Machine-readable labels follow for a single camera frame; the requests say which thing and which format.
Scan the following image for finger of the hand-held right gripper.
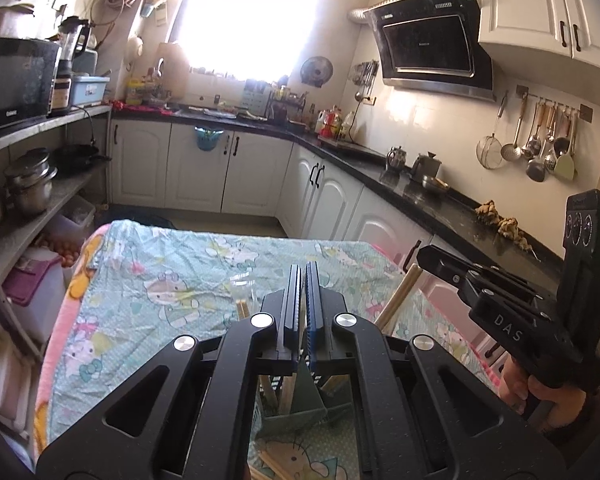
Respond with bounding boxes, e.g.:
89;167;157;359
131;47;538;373
416;244;547;307
480;265;564;312

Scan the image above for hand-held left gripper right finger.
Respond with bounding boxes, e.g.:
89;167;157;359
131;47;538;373
305;260;567;480

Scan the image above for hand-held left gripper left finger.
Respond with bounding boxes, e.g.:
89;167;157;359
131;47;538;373
35;264;306;480

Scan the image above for green plastic utensil basket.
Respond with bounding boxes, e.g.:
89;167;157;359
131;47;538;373
252;360;351;441

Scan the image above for person's right hand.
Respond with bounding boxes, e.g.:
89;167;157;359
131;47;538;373
500;360;589;434

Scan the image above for black kitchen countertop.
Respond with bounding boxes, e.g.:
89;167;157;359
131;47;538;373
111;105;571;291

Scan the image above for brown ginger roots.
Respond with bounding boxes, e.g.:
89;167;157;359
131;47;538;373
475;200;533;252

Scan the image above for steel kettle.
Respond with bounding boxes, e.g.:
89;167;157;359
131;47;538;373
410;152;442;183

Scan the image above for cartoon printed tablecloth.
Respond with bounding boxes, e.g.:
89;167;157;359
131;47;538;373
45;219;496;480

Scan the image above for pale green spatula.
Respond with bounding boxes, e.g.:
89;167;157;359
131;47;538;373
555;115;577;182

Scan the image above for large steel ladle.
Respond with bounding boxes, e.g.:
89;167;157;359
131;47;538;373
526;105;547;182

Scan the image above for small steel ladle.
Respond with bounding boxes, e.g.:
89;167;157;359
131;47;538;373
501;95;527;161

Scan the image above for group of condiment bottles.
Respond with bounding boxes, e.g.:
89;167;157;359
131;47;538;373
317;105;356;141

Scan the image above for blue hanging plastic bin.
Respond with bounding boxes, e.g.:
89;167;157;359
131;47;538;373
195;125;224;152

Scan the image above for dark spice rack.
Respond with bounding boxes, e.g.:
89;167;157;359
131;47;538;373
272;87;311;123

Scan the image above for white base cabinets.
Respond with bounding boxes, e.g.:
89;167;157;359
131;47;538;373
107;120;433;251

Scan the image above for hanging kitchen tools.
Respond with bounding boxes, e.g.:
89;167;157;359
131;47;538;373
351;60;380;103

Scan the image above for black range hood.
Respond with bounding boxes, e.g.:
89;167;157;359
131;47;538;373
367;0;497;104

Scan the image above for box of eggs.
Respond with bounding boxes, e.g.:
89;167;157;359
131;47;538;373
37;220;88;267

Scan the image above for black frying pan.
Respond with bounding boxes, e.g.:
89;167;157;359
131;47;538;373
55;144;112;171

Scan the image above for pale cutting board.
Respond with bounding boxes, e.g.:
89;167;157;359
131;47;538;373
157;42;190;101

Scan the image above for storage box with purple lid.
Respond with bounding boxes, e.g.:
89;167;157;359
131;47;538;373
2;255;66;341

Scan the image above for metal shelf rack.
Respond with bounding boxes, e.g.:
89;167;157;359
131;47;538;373
0;105;113;361

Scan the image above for stacked steel pots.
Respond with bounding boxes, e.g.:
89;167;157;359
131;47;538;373
4;147;58;216

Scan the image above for kitchen window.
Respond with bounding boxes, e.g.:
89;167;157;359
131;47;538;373
167;0;326;81

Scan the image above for blue plastic box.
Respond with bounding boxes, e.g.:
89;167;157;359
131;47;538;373
69;75;111;108

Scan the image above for black blender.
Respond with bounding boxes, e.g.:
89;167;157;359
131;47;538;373
55;16;92;111

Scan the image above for black microwave oven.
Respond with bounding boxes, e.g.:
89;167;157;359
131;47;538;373
0;36;63;136

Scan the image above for silver metal container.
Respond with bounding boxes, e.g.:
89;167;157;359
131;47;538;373
0;4;38;41

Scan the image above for wire mesh strainer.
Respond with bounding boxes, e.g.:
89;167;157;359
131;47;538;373
476;95;509;170

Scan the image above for metal utensil rail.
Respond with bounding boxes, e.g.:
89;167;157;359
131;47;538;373
516;85;595;122

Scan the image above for small round wall fan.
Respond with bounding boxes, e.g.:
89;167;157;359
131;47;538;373
300;56;334;86

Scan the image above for black power cable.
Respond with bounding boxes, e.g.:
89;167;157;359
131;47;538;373
75;105;99;147

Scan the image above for white wall cabinet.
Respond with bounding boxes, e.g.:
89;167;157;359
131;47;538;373
478;0;600;77

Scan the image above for green wall holder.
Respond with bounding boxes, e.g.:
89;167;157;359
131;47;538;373
140;0;168;26

